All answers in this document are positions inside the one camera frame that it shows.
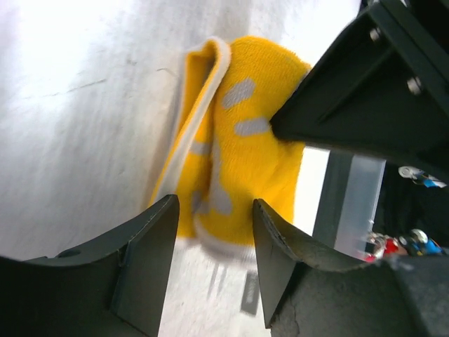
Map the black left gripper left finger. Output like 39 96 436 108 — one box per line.
1 194 180 336

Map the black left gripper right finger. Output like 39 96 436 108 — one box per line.
253 199 448 336

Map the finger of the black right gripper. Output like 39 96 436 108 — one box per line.
271 1 448 176

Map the grey yellow towel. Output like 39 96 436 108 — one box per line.
151 36 311 272

